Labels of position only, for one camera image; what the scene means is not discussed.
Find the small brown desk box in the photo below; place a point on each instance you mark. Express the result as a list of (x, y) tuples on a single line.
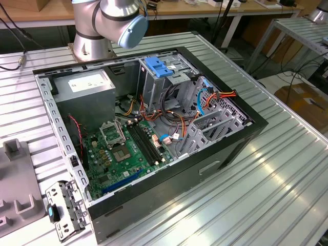
[(42, 5)]

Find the grey optical drive cage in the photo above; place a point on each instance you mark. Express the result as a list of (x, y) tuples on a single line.
[(151, 87)]

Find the wooden desk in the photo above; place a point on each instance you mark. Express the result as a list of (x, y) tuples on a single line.
[(246, 9)]

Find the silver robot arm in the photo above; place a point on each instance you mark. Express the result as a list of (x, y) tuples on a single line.
[(87, 43)]

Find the grey parts rack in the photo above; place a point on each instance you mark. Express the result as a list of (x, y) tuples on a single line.
[(18, 179)]

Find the brown cardboard box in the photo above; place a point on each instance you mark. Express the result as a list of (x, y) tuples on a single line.
[(302, 102)]

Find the metal locking lever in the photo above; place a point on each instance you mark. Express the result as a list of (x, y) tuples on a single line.
[(120, 130)]

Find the CPU socket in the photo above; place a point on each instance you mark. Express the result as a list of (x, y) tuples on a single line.
[(121, 154)]

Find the grey metal disk bay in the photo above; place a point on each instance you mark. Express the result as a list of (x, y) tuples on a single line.
[(197, 135)]

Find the blue expansion slot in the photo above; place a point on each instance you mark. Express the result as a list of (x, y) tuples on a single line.
[(120, 183)]

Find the blue plastic drive latch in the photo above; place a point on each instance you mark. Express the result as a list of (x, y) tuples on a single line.
[(157, 68)]

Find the grey power supply unit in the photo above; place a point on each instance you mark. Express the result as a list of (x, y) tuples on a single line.
[(84, 107)]

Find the black RAM slot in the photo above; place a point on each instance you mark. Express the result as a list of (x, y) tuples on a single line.
[(143, 144), (151, 141), (140, 146), (147, 143)]

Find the black open PC case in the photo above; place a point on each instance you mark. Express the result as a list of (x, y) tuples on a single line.
[(153, 192)]

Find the metal card retainer bracket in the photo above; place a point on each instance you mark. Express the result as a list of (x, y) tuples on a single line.
[(74, 205)]

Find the green motherboard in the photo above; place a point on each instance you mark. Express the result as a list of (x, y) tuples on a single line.
[(128, 171)]

